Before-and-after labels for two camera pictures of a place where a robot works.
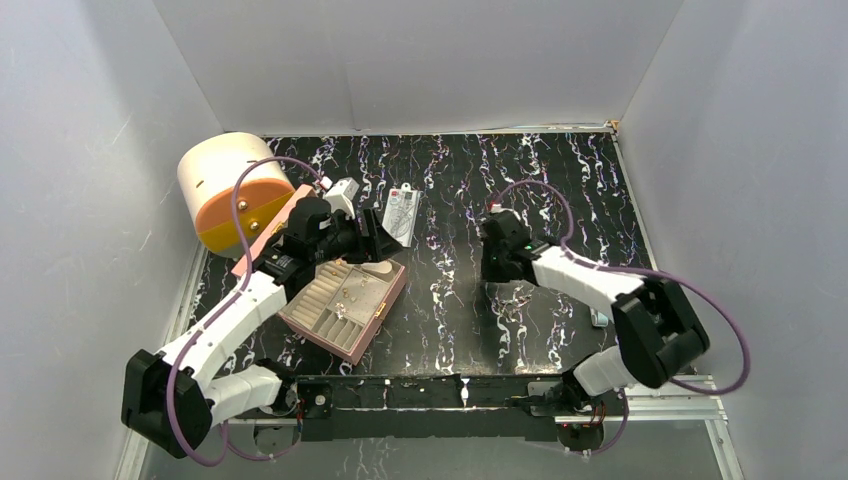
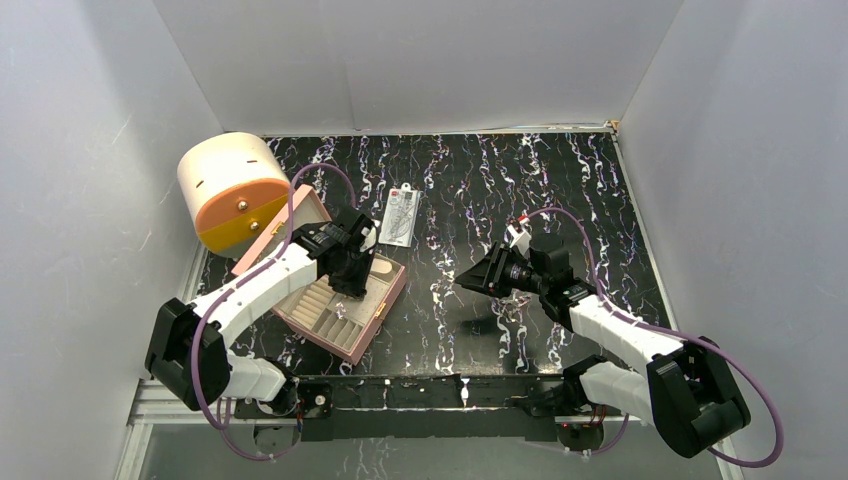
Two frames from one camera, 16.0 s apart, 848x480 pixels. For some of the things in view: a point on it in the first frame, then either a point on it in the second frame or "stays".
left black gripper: [377, 243] → [354, 289]
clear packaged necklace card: [401, 213] stays
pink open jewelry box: [337, 308] stays
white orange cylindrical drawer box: [206, 170] stays
